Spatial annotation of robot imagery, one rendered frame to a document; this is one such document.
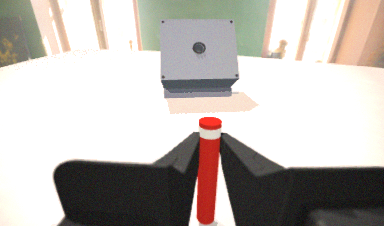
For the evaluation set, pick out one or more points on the red peg with white band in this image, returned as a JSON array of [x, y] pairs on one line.
[[210, 129]]

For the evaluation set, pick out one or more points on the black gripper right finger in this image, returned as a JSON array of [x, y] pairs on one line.
[[265, 193]]

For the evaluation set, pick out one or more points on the light grey sloped panel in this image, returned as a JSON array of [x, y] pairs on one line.
[[198, 57]]

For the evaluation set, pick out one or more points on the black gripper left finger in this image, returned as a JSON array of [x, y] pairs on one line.
[[163, 189]]

